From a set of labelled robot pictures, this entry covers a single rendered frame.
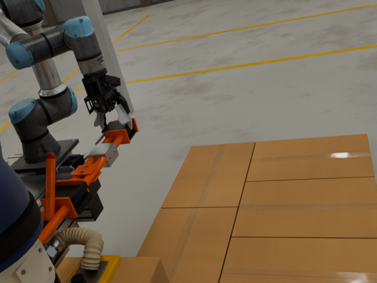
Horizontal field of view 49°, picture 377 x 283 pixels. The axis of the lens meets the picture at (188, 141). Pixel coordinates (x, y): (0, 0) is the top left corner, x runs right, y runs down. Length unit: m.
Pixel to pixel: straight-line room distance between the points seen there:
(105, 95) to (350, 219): 1.10
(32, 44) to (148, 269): 0.70
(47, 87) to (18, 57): 0.50
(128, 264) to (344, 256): 0.82
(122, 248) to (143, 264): 1.64
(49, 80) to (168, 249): 0.85
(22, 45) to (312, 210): 1.30
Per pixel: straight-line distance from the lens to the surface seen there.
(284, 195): 1.97
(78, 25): 1.19
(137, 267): 1.18
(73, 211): 1.03
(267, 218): 1.85
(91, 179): 1.12
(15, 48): 1.25
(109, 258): 1.01
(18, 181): 0.81
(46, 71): 1.70
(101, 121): 1.34
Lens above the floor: 1.72
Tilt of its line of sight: 27 degrees down
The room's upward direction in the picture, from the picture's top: 15 degrees counter-clockwise
